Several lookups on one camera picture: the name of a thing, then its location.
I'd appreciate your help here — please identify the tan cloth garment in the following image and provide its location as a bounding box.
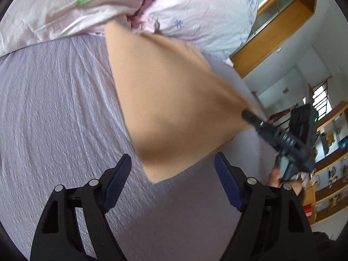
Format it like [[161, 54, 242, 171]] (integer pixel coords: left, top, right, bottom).
[[104, 21, 269, 184]]

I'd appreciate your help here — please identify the wooden headboard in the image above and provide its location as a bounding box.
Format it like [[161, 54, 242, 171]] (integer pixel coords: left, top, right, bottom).
[[230, 0, 319, 78]]

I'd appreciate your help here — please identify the lavender textured bed sheet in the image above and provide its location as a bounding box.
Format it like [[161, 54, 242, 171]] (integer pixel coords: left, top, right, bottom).
[[0, 36, 275, 261]]

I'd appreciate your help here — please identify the person's right hand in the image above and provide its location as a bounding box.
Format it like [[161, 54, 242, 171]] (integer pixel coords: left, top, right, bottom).
[[268, 168, 303, 197]]

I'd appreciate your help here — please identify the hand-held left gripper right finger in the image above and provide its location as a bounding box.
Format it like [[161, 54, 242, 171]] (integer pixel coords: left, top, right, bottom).
[[214, 152, 322, 261]]

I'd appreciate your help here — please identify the wooden bookshelf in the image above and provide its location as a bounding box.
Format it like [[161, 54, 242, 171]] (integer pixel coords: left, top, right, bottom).
[[298, 100, 348, 226]]

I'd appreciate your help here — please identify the pink floral quilt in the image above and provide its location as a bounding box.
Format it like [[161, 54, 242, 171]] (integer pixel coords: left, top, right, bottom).
[[0, 0, 259, 67]]

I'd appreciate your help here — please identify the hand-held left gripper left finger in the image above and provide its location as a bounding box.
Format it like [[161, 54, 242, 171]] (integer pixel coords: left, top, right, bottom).
[[30, 154, 132, 261]]

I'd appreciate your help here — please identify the barred window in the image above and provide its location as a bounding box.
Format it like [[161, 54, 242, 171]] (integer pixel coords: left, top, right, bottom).
[[312, 84, 333, 120]]

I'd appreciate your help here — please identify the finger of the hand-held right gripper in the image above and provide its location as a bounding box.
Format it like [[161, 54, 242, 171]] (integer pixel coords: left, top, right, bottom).
[[242, 110, 280, 149]]

